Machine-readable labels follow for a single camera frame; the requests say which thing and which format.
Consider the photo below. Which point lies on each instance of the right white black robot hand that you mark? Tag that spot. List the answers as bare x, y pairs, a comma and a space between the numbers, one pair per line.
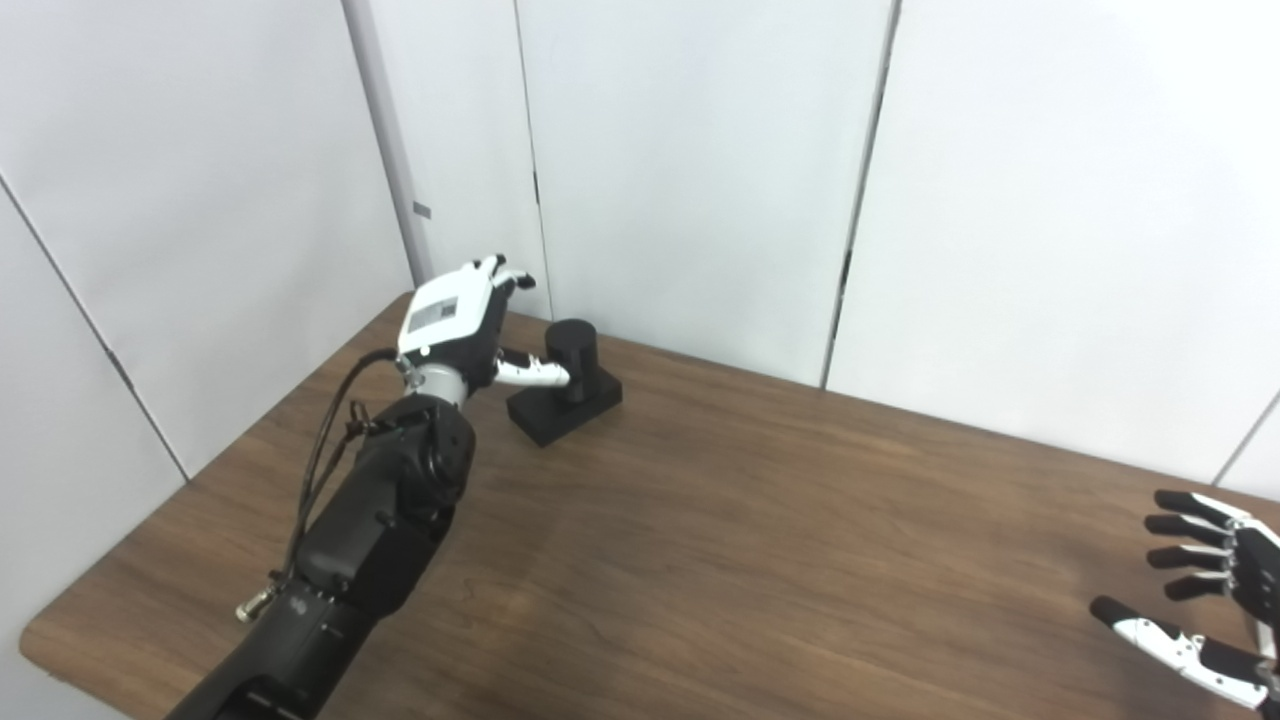
1260, 570

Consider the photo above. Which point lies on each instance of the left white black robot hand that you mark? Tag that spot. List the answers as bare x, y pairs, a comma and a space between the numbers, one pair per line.
445, 315

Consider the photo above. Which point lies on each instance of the black peg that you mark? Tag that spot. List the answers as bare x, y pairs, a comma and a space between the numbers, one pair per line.
575, 355

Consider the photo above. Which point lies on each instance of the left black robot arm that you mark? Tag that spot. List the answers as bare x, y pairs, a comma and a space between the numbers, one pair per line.
370, 540

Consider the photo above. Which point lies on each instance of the grey wall corner post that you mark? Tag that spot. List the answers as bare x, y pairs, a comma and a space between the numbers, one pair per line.
390, 140

